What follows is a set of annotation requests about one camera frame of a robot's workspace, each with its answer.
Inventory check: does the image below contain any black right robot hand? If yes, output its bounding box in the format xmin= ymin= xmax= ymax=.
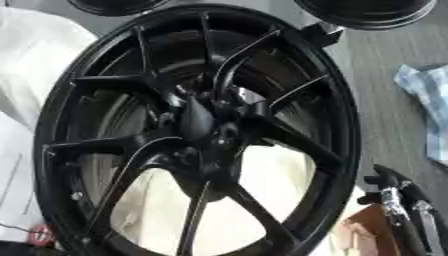
xmin=355 ymin=163 xmax=448 ymax=256

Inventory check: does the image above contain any black round wheel rim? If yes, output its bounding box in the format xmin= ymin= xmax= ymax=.
xmin=292 ymin=0 xmax=440 ymax=31
xmin=64 ymin=0 xmax=172 ymax=17

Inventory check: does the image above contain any black spoked wheel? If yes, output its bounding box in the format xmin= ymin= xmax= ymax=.
xmin=31 ymin=3 xmax=363 ymax=256

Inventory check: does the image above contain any brown cardboard piece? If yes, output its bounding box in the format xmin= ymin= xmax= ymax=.
xmin=339 ymin=203 xmax=406 ymax=256

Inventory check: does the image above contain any blue white checked cloth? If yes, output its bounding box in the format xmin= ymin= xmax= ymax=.
xmin=392 ymin=63 xmax=448 ymax=165

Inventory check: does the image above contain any red white round sticker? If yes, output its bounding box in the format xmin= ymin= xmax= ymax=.
xmin=28 ymin=223 xmax=58 ymax=248

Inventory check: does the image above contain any black wheel support bracket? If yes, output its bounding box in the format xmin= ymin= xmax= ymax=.
xmin=299 ymin=21 xmax=347 ymax=48

